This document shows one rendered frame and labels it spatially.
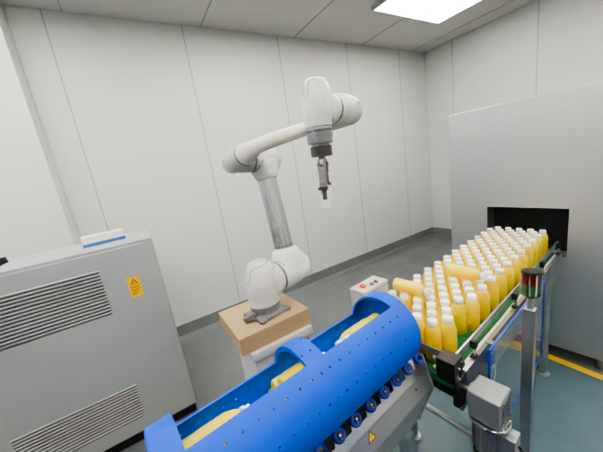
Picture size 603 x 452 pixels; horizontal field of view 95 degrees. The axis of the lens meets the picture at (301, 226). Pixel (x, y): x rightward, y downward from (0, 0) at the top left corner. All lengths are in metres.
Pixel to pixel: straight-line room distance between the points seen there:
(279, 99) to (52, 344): 3.30
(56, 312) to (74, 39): 2.45
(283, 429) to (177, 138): 3.07
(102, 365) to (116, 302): 0.42
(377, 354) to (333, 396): 0.20
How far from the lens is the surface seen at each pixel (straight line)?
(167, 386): 2.56
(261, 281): 1.34
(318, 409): 0.88
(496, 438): 1.49
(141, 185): 3.39
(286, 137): 1.18
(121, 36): 3.70
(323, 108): 0.96
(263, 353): 1.38
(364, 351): 0.98
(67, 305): 2.25
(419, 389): 1.33
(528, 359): 1.55
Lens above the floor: 1.78
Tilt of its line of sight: 12 degrees down
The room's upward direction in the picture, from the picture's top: 9 degrees counter-clockwise
